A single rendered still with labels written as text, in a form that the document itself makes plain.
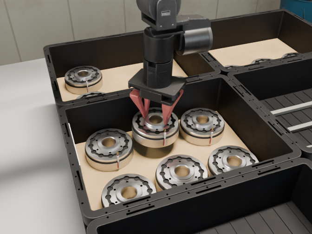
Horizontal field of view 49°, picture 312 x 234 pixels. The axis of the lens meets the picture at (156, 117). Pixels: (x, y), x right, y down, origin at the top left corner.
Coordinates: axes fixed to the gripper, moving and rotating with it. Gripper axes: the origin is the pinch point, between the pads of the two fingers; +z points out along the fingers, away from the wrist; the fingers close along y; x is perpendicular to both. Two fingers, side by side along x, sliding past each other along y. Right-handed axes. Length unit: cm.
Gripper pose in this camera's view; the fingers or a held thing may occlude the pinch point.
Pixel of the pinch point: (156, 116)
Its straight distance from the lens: 73.8
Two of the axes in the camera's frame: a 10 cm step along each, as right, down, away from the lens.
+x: -4.3, 5.5, -7.2
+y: -9.0, -2.8, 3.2
